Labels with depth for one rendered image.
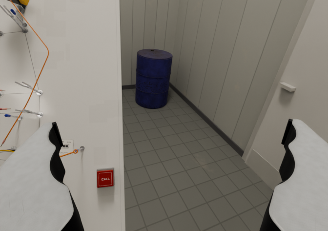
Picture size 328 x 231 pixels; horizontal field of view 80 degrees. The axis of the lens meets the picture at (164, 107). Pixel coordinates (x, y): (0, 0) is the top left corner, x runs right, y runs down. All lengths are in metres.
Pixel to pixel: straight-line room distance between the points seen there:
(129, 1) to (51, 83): 2.76
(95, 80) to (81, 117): 0.14
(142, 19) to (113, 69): 2.78
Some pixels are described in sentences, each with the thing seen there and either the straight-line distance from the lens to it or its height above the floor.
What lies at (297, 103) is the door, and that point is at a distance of 2.04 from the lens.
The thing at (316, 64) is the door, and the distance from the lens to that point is 1.95.
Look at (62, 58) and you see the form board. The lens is 0.77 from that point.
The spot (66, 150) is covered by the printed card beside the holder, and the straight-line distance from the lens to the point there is 0.73.
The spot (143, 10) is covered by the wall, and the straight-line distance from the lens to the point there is 3.48.
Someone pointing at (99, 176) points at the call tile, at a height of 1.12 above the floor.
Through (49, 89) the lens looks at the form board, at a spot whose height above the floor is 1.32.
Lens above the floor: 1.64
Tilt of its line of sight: 31 degrees down
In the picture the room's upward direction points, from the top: 7 degrees clockwise
